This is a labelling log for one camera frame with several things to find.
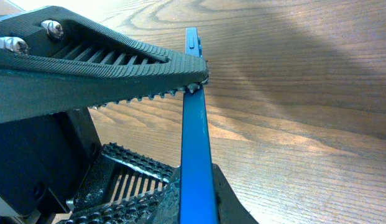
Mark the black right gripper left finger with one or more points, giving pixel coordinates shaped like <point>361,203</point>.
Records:
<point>54,60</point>

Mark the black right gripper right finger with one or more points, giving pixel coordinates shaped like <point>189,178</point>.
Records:
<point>126,187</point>

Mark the blue Galaxy smartphone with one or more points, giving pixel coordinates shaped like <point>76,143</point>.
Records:
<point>195,149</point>

